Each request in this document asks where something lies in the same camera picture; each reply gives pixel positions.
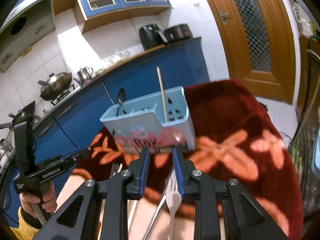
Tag steel fork long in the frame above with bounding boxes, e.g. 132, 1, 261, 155
109, 163, 119, 179

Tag white plastic fork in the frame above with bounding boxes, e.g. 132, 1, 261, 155
165, 170, 182, 240

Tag black spoon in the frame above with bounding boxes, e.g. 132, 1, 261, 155
116, 88, 125, 116

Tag wooden chopstick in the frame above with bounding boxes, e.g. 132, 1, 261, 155
156, 66, 168, 123
117, 163, 123, 173

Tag white chopstick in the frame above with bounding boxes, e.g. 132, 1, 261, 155
127, 200, 138, 232

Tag yellow sleeve forearm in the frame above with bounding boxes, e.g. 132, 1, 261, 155
10, 207, 42, 240

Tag left hand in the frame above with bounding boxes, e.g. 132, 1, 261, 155
20, 182, 57, 218

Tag steel knife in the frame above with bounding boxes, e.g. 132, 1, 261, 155
142, 194, 166, 240

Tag blue base cabinets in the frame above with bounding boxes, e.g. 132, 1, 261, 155
0, 36, 210, 228

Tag red floral blanket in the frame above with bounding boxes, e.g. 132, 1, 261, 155
56, 78, 304, 240

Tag black wok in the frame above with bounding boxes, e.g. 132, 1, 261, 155
0, 101, 36, 130

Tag light blue chopstick box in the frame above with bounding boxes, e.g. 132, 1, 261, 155
100, 86, 195, 153

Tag wok with lid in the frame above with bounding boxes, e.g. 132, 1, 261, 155
37, 72, 73, 101

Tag steel kettle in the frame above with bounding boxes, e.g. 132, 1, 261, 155
73, 67, 93, 86

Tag black air fryer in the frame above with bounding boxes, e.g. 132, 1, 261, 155
138, 23, 168, 50

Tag dark rice cooker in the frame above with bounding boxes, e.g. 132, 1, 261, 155
164, 23, 193, 43

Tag range hood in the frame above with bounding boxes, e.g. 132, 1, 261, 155
1, 0, 55, 73

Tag wooden door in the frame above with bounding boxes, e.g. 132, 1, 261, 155
207, 0, 296, 104

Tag black wire rack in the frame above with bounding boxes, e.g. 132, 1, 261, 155
289, 35, 319, 222

